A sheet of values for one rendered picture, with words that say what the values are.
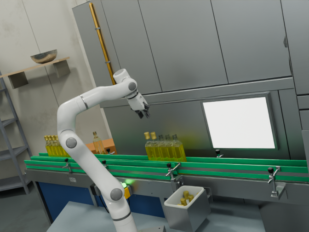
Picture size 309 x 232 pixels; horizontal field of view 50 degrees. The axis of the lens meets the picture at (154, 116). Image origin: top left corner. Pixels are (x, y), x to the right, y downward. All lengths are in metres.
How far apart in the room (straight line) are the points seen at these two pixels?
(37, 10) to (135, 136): 3.62
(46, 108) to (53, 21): 1.44
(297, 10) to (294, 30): 0.07
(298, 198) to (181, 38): 1.12
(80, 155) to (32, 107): 4.28
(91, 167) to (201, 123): 0.76
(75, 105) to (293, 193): 1.24
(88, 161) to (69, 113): 0.28
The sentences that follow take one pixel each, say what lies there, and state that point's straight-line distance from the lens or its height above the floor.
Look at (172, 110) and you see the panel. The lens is 2.27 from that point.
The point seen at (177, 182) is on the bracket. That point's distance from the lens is 2.17.
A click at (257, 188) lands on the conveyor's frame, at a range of 2.00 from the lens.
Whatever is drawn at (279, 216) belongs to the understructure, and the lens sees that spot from 2.33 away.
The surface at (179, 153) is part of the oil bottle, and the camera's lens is 2.18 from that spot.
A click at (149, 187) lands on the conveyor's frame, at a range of 2.31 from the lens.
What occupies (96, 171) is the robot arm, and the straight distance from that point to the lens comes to 1.92.
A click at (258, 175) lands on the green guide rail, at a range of 1.97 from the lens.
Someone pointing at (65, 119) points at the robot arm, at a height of 1.66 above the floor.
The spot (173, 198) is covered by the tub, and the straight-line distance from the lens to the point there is 2.10.
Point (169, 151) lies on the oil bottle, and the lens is 2.22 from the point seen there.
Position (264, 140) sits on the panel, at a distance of 2.05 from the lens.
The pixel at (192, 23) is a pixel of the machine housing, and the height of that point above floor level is 1.96.
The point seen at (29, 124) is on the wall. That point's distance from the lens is 6.23.
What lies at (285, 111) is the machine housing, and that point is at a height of 1.38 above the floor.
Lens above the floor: 1.97
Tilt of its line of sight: 14 degrees down
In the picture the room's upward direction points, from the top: 15 degrees counter-clockwise
